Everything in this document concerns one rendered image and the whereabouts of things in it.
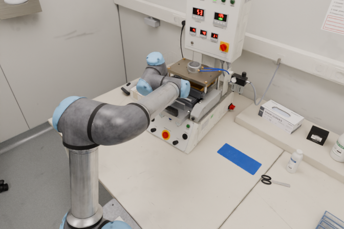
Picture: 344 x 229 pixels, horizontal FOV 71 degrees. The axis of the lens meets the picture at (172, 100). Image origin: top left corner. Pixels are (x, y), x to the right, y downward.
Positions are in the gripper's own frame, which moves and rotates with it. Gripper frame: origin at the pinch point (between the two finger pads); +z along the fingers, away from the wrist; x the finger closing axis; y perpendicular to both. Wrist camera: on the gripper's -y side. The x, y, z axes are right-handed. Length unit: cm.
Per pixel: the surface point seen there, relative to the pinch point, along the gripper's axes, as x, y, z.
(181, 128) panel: 8.5, 6.9, 11.9
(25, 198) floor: -94, 100, 70
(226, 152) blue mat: 32.8, 1.5, 26.5
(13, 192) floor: -106, 103, 69
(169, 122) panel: -0.1, 7.2, 12.2
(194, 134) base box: 16.5, 6.7, 12.0
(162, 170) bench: 12.1, 31.7, 15.5
